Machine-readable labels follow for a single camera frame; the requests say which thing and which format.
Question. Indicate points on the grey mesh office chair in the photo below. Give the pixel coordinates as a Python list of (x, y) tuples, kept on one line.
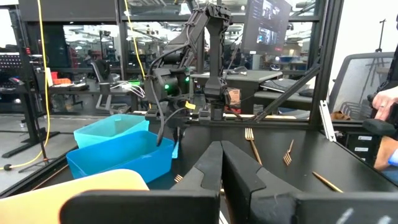
[(354, 87)]

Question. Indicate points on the gold fork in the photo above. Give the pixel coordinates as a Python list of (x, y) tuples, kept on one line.
[(326, 182), (252, 143)]

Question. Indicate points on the black drawer cabinet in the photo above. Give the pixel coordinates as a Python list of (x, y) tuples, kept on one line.
[(360, 146)]

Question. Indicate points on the black office chair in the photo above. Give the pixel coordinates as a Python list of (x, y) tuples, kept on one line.
[(104, 81)]

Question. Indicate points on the dark computer monitor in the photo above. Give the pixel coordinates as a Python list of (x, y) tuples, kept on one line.
[(267, 25)]

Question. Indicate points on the grey desk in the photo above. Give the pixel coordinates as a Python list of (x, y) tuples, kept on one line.
[(242, 77)]

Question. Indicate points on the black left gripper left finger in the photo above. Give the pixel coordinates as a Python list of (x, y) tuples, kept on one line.
[(161, 208)]

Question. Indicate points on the black chair armrest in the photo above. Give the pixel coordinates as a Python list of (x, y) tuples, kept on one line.
[(377, 127)]

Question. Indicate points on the person's hand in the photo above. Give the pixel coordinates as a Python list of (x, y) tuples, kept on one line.
[(384, 102)]

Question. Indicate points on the wooden side board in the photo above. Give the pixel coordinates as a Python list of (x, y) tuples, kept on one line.
[(280, 117)]

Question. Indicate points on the blue plastic bin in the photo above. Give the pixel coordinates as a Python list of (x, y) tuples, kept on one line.
[(124, 155)]

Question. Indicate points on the teal plastic bin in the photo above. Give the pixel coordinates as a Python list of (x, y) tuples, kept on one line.
[(105, 130)]

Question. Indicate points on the person's forearm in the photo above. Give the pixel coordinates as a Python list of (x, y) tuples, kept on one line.
[(384, 154)]

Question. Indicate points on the black table frame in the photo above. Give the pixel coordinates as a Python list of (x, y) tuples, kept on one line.
[(326, 62)]

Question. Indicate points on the gold fork tines edge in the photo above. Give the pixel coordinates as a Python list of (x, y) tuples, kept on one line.
[(287, 157)]

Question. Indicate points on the orange plastic bin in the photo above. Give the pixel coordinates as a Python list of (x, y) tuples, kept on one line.
[(77, 189)]

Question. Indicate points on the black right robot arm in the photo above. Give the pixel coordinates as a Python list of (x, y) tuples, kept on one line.
[(217, 62)]

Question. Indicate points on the yellow tag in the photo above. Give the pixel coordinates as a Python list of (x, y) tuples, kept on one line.
[(190, 105)]

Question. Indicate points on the black keyboard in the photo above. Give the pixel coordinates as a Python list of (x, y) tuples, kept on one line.
[(280, 84)]

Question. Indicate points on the black pegboard rack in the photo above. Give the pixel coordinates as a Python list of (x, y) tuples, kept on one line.
[(28, 77)]

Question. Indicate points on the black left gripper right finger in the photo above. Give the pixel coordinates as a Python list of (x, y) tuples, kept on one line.
[(280, 208)]

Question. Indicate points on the person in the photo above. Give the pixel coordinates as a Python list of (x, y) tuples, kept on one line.
[(391, 71)]

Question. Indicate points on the white metal bracket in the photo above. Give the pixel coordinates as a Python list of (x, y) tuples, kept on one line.
[(328, 121)]

